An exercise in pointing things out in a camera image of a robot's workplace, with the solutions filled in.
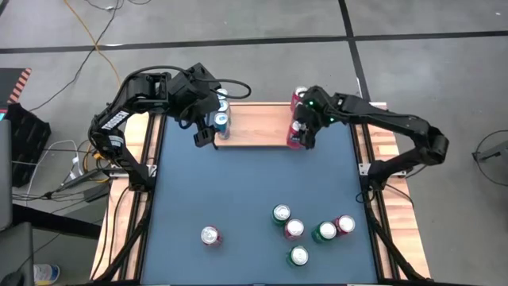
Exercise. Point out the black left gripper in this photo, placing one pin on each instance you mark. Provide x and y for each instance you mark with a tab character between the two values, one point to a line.
190	95

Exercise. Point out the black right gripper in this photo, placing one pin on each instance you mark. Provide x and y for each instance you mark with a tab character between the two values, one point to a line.
313	113

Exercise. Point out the blue sugarfree Red Bull can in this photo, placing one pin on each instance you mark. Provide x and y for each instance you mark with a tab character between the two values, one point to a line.
221	119
224	106
223	93

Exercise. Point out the red soda can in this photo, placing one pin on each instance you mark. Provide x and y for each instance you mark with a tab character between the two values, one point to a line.
346	224
298	95

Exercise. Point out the green Sprite can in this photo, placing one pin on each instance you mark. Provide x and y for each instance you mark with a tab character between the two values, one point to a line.
299	256
327	230
282	212

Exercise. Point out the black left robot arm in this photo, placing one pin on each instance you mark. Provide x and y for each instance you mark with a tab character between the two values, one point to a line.
115	119

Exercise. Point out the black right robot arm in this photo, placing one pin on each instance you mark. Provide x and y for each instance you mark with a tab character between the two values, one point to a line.
397	119

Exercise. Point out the blue table mat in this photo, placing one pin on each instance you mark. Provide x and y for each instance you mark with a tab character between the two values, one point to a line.
258	178

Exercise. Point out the red Star Wars Coca-Cola can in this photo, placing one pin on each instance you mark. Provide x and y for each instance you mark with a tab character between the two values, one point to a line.
295	228

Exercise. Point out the black power adapter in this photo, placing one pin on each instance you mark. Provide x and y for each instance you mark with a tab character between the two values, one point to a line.
97	193

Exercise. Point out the grey power strip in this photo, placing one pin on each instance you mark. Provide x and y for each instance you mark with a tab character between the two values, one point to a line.
79	180

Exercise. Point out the black floor beam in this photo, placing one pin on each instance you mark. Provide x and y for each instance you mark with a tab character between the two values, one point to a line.
59	224

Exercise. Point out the black plastic crate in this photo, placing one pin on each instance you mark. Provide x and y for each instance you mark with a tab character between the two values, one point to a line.
28	143

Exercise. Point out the black panel with orange stripes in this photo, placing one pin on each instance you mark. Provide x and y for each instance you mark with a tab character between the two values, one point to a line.
12	85

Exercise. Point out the grey cabinet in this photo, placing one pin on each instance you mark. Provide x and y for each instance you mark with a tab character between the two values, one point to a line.
5	175

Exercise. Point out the white and blue container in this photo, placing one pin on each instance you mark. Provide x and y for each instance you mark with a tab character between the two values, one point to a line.
45	273

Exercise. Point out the wooden shelf with black frame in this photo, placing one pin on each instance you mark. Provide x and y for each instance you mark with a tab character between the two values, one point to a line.
258	127

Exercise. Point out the black aluminium table frame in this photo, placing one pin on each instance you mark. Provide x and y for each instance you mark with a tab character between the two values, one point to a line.
375	246

